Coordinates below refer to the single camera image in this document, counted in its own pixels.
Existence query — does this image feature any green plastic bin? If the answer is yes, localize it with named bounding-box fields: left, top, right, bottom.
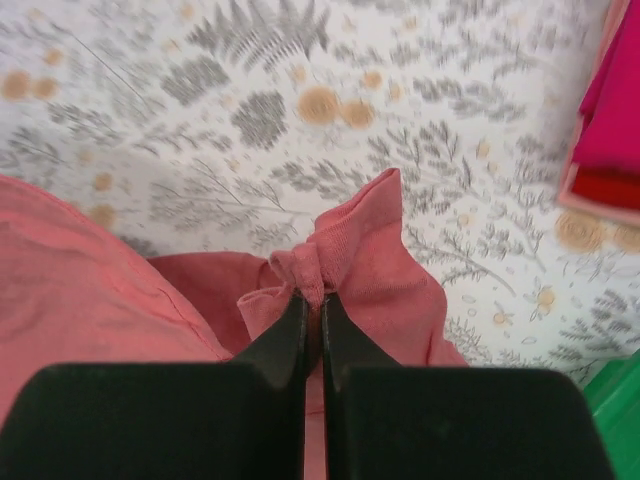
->
left=584, top=352, right=640, bottom=480

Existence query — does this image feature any floral patterned table cloth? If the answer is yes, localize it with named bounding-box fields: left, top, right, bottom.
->
left=1, top=1, right=639, bottom=382

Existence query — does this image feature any folded red shirt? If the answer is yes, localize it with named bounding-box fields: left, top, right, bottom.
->
left=571, top=167, right=639, bottom=210

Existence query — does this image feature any salmon pink t shirt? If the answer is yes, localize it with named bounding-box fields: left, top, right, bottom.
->
left=1, top=169, right=464, bottom=479

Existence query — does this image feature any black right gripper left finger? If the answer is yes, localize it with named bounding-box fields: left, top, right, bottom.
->
left=1, top=295, right=308, bottom=479

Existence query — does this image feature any folded light pink shirt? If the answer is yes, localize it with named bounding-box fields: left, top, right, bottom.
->
left=558, top=1, right=639, bottom=226

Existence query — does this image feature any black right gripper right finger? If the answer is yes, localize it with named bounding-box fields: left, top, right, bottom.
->
left=321, top=294, right=614, bottom=480

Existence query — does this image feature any folded magenta shirt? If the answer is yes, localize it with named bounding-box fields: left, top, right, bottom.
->
left=573, top=1, right=639, bottom=174

